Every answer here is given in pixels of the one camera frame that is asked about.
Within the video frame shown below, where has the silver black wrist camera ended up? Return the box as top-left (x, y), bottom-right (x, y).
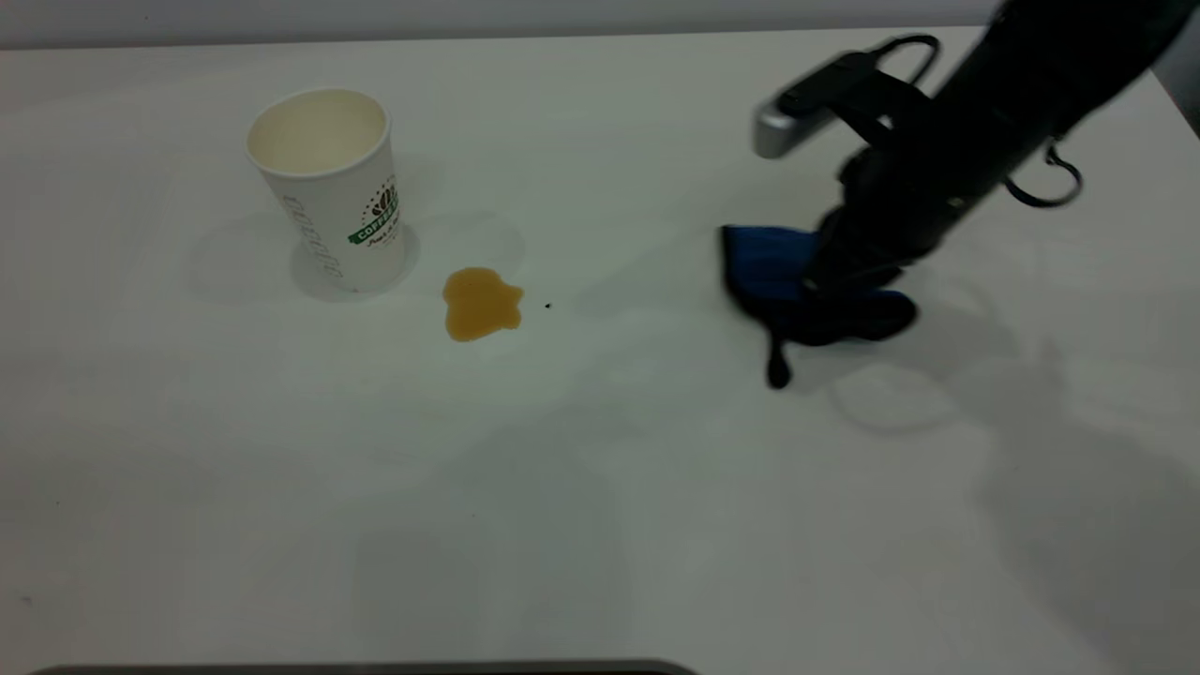
top-left (754, 51), bottom-right (884, 161)

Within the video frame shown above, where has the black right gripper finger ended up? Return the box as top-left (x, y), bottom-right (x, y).
top-left (846, 264), bottom-right (907, 295)
top-left (799, 239), bottom-right (847, 295)

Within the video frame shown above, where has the white paper coffee cup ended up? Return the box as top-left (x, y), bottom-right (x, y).
top-left (244, 86), bottom-right (410, 293)

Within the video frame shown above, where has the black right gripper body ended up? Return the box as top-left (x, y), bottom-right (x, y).
top-left (816, 139), bottom-right (981, 275)

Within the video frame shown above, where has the blue cloth with black trim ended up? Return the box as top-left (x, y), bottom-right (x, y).
top-left (719, 224), bottom-right (919, 391)

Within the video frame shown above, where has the brown liquid spill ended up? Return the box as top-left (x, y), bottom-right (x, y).
top-left (442, 266), bottom-right (524, 342)

